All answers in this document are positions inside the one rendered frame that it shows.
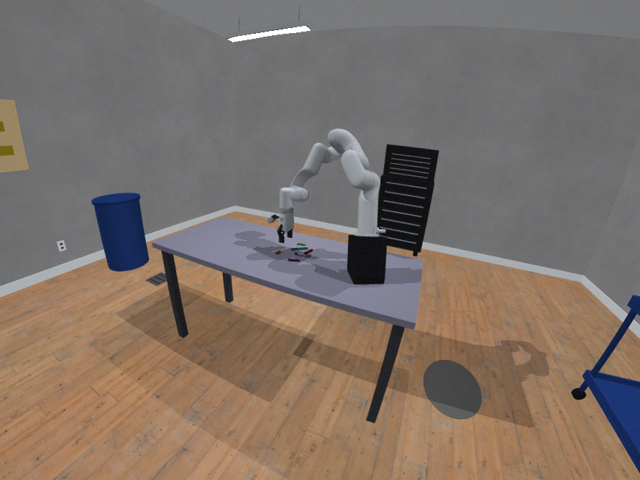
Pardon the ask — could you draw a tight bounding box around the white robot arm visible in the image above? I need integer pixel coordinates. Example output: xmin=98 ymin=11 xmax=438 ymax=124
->
xmin=280 ymin=129 xmax=385 ymax=237

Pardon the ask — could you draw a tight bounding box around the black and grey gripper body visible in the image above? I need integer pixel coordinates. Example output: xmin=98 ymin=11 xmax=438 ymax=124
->
xmin=278 ymin=213 xmax=294 ymax=232

